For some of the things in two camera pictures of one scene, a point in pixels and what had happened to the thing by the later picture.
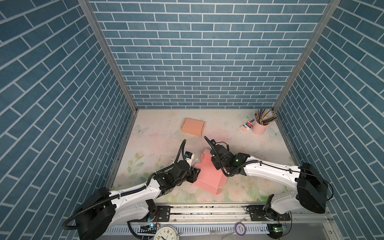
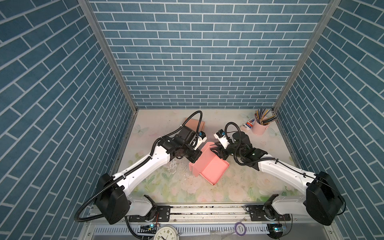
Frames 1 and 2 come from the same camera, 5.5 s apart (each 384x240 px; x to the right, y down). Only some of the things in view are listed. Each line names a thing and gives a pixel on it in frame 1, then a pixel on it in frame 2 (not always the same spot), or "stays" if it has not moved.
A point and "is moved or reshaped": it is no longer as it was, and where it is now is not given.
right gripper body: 217,164 -> 231,150
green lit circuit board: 275,230 stays
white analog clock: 166,232 stays
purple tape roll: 237,233 stays
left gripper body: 179,182 -> 189,152
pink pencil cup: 258,129 stays
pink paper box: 210,179 is moved or reshaped
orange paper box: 193,126 stays
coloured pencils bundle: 260,115 stays
